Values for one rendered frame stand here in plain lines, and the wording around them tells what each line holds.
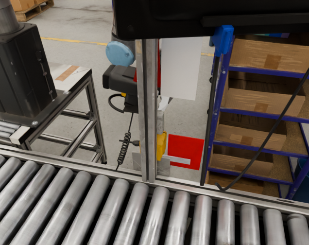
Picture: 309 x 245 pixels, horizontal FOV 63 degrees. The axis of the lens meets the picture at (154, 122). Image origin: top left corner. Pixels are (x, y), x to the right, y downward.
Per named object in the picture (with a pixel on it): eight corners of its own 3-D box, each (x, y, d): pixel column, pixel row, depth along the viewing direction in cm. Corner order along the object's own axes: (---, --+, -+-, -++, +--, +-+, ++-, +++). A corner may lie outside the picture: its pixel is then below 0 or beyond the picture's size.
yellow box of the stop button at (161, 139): (167, 143, 84) (168, 127, 79) (162, 162, 78) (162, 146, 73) (126, 136, 87) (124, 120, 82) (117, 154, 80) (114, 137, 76)
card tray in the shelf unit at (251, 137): (220, 95, 154) (223, 80, 147) (273, 102, 147) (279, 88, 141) (214, 139, 124) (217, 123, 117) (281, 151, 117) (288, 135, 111)
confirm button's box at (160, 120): (164, 128, 73) (164, 109, 68) (162, 135, 71) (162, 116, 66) (141, 124, 74) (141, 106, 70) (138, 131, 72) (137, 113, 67)
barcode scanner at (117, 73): (110, 92, 73) (110, 59, 66) (149, 102, 72) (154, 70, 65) (100, 105, 68) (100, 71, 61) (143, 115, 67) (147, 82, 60)
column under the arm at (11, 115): (24, 85, 123) (-3, 14, 102) (72, 93, 117) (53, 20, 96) (-18, 116, 104) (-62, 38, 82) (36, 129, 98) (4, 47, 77)
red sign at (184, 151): (199, 169, 78) (204, 139, 69) (198, 171, 77) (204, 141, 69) (148, 160, 80) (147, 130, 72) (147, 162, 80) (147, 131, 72)
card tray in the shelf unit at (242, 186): (209, 142, 180) (211, 131, 173) (254, 148, 175) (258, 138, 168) (206, 188, 149) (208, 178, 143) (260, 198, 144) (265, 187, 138)
